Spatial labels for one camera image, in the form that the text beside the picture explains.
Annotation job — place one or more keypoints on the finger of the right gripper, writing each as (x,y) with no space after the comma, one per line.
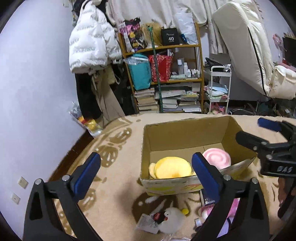
(253,143)
(285,128)

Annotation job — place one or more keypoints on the white utility cart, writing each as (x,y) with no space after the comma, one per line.
(217,91)

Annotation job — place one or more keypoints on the red gift bag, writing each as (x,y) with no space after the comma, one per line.
(164,66)

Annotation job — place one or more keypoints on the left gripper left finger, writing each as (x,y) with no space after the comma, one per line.
(42,221)

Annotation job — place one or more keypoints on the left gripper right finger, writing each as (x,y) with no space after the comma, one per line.
(251,219)

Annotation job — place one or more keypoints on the pink bear plush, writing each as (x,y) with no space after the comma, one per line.
(218,215)

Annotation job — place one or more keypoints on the right hand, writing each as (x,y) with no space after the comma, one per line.
(281,190)

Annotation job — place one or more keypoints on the wall socket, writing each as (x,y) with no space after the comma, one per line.
(23,182)
(15,198)

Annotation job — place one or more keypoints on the cream cushion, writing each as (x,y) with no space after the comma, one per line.
(282,83)

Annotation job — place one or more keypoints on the yellow plush toy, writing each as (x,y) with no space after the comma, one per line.
(171,167)

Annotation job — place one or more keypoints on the black box with 40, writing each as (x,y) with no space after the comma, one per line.
(170,36)

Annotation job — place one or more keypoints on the beige hanging coat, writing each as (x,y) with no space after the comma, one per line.
(105,97)

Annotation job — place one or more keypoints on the pink swirl plush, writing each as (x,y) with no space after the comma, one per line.
(218,158)

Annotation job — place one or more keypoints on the book stack left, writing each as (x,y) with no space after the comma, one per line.
(145,100)

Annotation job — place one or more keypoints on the lower wall socket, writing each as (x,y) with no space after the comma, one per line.
(15,198)

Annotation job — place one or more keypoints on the black face box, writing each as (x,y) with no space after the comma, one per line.
(205,199)

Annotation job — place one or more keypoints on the cardboard box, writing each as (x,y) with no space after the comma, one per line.
(182,139)

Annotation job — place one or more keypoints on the green pole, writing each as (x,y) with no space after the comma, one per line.
(150,28)

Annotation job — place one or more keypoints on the teal bag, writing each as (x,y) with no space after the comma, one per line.
(140,71)

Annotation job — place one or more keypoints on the snack bag on floor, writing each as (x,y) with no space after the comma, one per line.
(90,125)

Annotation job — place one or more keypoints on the wooden bookshelf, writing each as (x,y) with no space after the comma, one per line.
(186,69)

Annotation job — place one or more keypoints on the white puffer jacket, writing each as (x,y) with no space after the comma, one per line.
(92,43)

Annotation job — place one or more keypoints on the book pile right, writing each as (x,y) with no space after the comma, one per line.
(179,101)

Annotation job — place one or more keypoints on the white chick plush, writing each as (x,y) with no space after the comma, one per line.
(170,220)

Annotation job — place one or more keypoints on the upper wall socket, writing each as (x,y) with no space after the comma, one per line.
(23,182)

